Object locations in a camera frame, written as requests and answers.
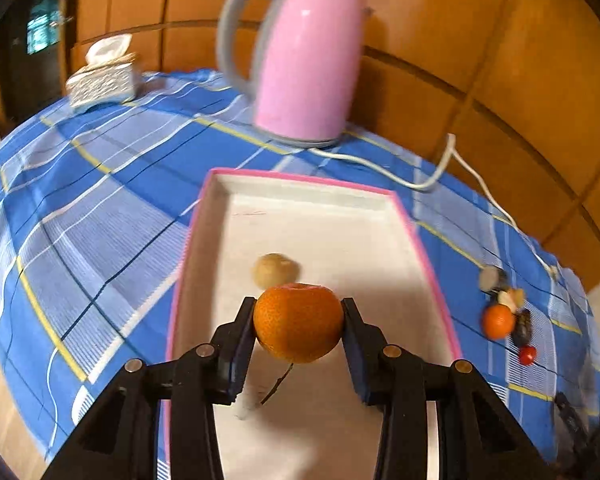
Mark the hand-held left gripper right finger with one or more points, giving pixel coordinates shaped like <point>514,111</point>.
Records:
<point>355,360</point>

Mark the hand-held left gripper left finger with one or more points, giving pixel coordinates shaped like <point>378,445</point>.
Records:
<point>237,360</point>

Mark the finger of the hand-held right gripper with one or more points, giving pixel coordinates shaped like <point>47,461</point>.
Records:
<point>567,410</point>

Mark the red cherry tomato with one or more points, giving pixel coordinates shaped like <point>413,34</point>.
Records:
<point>527,355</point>

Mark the orange mandarin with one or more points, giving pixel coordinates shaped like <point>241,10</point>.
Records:
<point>297,322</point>

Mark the small dark water chestnut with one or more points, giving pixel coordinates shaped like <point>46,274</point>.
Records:
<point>522,330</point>

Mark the small orange fruit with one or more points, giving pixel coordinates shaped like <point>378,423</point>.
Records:
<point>497,321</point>

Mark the pink-rimmed white tray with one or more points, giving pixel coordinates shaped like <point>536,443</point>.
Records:
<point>330,240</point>

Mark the small pale fruit piece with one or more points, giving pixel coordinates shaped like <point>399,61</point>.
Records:
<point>507,299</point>

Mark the thin brown twig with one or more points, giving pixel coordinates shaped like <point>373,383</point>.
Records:
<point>279,382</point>

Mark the small brown potato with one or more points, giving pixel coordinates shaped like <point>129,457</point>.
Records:
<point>275,270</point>

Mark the blue plaid tablecloth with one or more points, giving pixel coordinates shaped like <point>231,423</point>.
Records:
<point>105,210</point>

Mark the pink electric kettle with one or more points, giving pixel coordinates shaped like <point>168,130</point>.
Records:
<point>305,60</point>

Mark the white patterned tissue box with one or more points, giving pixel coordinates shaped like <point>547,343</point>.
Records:
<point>102,82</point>

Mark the dark door with window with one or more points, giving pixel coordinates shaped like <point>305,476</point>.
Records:
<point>35,30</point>

